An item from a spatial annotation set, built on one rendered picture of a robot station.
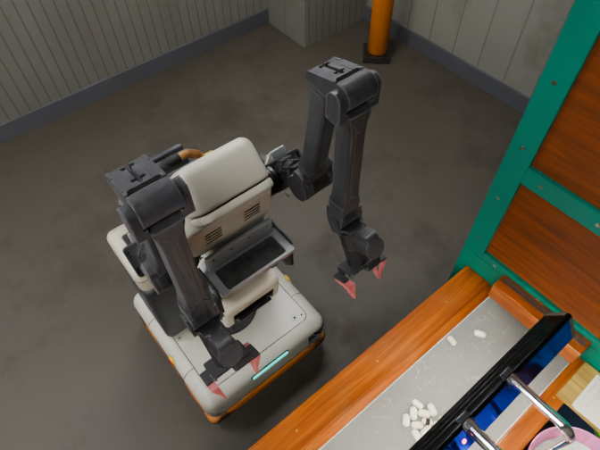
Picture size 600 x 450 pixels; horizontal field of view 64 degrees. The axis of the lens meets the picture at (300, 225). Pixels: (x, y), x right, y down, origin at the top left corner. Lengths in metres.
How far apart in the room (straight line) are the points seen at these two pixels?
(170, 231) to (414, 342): 0.97
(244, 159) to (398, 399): 0.84
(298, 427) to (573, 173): 0.97
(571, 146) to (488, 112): 2.31
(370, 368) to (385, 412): 0.13
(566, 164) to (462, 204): 1.66
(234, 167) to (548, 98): 0.73
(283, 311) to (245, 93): 1.90
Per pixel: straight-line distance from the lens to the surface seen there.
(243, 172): 1.15
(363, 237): 1.18
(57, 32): 3.54
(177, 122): 3.43
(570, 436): 1.23
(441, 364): 1.59
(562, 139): 1.30
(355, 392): 1.49
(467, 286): 1.71
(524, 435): 1.57
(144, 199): 0.77
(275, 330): 2.09
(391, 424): 1.51
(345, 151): 1.03
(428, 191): 2.96
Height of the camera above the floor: 2.18
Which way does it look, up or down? 53 degrees down
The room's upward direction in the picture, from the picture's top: 2 degrees counter-clockwise
